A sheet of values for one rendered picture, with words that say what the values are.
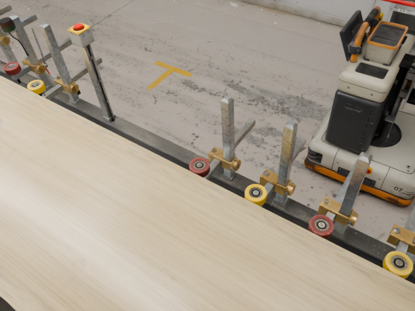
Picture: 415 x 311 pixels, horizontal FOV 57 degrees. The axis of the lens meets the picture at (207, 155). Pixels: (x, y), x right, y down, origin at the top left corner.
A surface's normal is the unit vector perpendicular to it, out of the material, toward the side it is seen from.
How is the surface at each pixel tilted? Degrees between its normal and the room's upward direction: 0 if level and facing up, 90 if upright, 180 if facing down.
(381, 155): 0
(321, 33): 0
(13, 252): 0
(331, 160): 90
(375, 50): 92
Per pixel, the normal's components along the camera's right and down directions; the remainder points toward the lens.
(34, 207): -0.07, -0.67
